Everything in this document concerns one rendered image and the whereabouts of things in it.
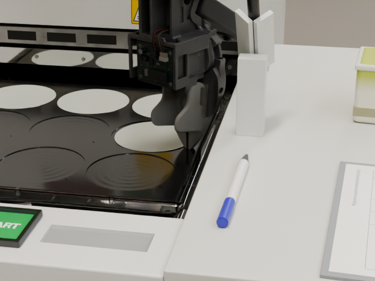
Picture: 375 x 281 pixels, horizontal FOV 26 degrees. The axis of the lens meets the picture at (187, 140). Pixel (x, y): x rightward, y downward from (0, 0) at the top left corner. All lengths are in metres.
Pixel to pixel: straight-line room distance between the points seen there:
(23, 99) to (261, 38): 0.45
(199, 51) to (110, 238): 0.31
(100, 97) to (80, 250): 0.53
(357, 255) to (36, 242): 0.26
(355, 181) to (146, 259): 0.22
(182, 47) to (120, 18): 0.35
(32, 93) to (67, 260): 0.57
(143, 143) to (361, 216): 0.38
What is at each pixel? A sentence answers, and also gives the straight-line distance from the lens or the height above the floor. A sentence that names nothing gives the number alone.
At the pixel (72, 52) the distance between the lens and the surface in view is 1.24.
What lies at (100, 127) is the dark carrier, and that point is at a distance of 1.06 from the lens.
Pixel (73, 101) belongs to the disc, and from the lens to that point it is 1.15.
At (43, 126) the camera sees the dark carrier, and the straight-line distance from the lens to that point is 1.07.
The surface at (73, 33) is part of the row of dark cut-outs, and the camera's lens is 1.24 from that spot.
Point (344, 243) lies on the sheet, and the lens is 0.66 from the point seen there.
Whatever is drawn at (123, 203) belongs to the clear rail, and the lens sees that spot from 0.86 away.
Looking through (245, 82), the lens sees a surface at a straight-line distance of 0.84.
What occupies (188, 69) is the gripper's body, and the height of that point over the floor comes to 1.02.
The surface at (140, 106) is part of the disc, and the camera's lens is 1.12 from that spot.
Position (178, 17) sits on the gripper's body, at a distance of 0.89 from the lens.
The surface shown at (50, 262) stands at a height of 0.96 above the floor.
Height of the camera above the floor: 1.30
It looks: 23 degrees down
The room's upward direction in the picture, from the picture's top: straight up
